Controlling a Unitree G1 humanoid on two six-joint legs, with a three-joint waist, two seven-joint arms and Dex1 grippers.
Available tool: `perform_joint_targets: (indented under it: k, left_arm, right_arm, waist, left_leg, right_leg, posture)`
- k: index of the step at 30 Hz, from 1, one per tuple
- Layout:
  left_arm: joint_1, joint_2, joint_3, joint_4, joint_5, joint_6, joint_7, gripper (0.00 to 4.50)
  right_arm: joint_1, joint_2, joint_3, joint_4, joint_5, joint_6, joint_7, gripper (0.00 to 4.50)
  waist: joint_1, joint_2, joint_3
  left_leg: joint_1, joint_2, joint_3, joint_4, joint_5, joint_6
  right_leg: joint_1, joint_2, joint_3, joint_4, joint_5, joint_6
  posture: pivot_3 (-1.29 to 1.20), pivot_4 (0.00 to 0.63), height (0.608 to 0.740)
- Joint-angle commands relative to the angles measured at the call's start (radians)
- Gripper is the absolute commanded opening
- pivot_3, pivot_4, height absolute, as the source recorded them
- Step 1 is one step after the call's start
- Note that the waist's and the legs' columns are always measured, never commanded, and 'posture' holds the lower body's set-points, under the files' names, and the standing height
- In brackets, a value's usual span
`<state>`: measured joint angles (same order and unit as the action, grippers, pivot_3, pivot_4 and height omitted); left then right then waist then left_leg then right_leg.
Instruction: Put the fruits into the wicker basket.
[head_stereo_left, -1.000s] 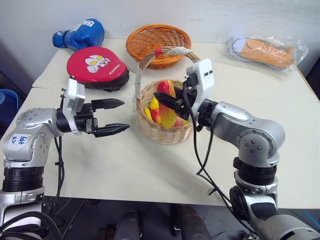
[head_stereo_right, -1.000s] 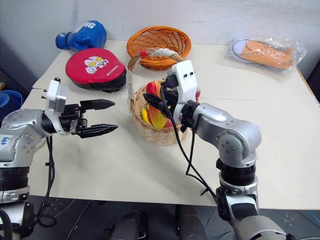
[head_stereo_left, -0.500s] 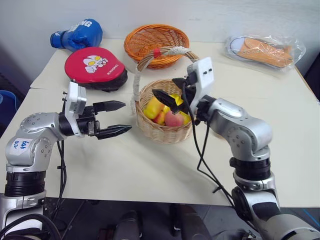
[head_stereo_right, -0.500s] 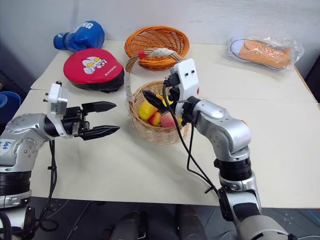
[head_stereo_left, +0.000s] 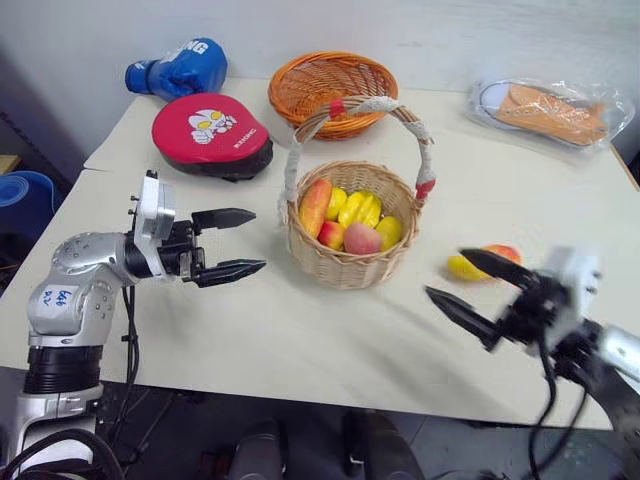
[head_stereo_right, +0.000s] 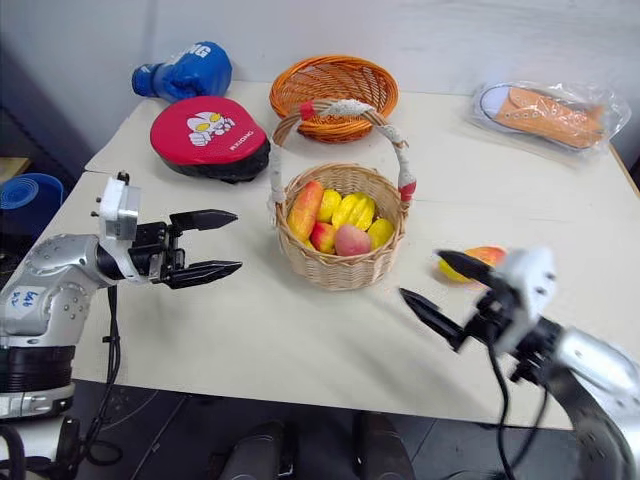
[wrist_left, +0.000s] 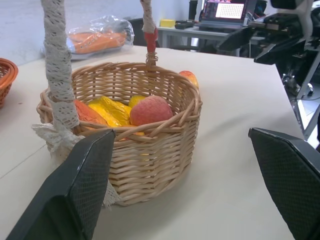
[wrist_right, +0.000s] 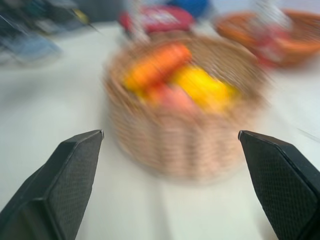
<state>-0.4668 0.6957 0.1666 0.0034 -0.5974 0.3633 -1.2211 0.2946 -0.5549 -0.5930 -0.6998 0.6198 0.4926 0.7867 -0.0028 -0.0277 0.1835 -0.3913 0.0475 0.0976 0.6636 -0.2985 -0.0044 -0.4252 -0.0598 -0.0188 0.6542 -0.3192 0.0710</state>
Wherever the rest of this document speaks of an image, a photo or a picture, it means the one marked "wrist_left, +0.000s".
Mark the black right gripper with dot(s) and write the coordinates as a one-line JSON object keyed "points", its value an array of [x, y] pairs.
{"points": [[282, 30]]}

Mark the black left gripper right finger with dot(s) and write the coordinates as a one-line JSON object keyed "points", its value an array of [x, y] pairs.
{"points": [[292, 175]]}

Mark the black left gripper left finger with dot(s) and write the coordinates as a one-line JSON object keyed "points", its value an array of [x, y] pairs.
{"points": [[75, 190]]}

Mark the orange wicker basket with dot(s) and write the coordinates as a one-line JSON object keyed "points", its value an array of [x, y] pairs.
{"points": [[6, 80]]}

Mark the open laptop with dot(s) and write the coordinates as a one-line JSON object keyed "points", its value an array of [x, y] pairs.
{"points": [[225, 13]]}

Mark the white desk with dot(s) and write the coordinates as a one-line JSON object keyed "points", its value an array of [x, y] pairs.
{"points": [[200, 33]]}

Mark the red yellow peach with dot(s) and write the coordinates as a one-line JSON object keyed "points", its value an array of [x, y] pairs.
{"points": [[190, 77]]}

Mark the black handheld device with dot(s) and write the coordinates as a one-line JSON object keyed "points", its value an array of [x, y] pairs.
{"points": [[183, 25]]}

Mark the yellow box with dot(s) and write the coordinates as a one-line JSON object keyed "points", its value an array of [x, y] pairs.
{"points": [[167, 23]]}

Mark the yellow banana bunch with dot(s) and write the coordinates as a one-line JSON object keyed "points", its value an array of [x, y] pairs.
{"points": [[111, 111]]}

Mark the yellow lemon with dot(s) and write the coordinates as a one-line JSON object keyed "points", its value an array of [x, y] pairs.
{"points": [[135, 100]]}

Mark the red pink apple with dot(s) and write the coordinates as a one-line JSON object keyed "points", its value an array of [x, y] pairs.
{"points": [[151, 111]]}

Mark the black chair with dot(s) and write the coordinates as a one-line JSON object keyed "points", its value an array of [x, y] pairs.
{"points": [[138, 32]]}

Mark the clear plastic bag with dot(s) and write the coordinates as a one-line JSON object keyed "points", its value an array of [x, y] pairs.
{"points": [[110, 27]]}

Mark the orange shoe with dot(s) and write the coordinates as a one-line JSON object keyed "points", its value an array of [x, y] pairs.
{"points": [[100, 42]]}

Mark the grey metal frame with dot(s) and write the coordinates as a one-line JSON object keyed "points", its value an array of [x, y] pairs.
{"points": [[310, 85]]}

